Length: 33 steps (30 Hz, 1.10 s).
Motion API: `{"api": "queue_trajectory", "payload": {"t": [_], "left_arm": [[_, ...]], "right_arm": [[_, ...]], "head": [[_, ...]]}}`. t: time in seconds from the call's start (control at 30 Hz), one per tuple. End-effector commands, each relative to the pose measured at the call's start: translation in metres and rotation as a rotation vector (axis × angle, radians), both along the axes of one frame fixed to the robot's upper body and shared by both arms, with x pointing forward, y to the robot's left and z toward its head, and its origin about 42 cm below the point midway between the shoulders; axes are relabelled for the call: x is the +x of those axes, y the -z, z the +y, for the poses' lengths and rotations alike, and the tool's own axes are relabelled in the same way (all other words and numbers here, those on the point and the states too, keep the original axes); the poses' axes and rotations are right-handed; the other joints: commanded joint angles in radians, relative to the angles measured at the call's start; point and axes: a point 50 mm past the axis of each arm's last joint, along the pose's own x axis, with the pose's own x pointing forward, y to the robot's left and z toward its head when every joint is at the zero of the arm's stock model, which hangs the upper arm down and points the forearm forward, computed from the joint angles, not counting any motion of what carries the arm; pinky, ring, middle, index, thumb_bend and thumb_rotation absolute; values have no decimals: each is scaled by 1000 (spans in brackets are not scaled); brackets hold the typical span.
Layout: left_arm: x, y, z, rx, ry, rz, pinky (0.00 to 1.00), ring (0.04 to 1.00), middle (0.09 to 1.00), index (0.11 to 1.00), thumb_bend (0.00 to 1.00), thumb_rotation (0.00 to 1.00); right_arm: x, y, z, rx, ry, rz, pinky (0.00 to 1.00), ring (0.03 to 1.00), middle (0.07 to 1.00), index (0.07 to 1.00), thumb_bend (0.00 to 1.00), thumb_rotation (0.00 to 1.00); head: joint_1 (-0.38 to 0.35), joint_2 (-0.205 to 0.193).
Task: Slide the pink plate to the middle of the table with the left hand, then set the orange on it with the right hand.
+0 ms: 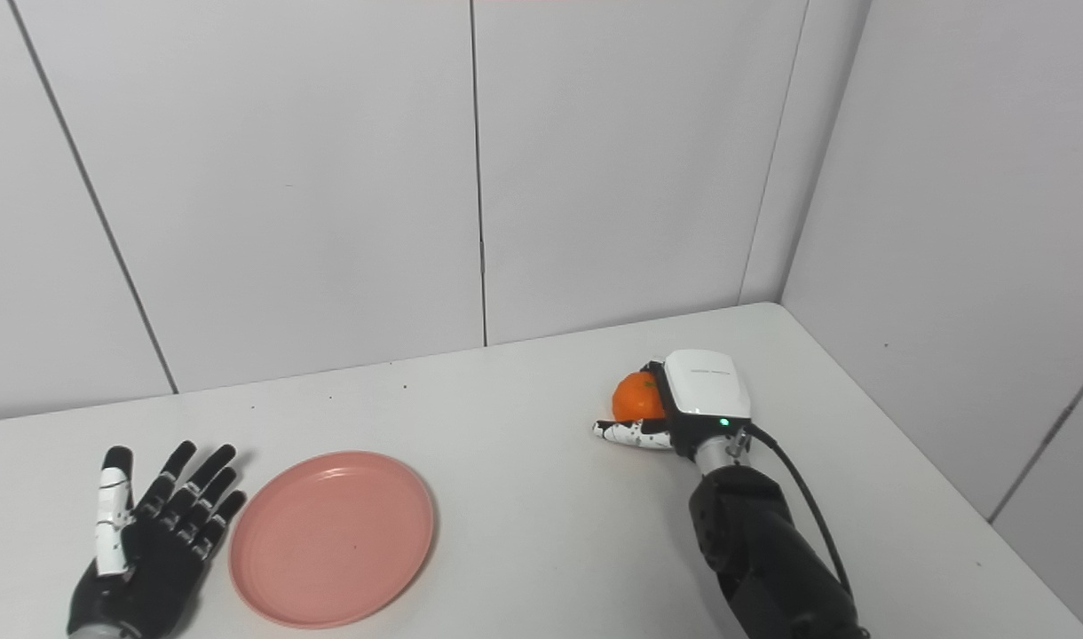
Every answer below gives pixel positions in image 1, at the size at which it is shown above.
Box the black and white right hand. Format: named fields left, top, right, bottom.
left=591, top=349, right=754, bottom=459

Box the black and white left hand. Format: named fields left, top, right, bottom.
left=66, top=440, right=249, bottom=639

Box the orange fruit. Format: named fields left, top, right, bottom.
left=611, top=371, right=669, bottom=424

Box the pink round plate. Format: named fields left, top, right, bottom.
left=228, top=451, right=437, bottom=631

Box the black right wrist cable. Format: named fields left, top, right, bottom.
left=742, top=423, right=872, bottom=639

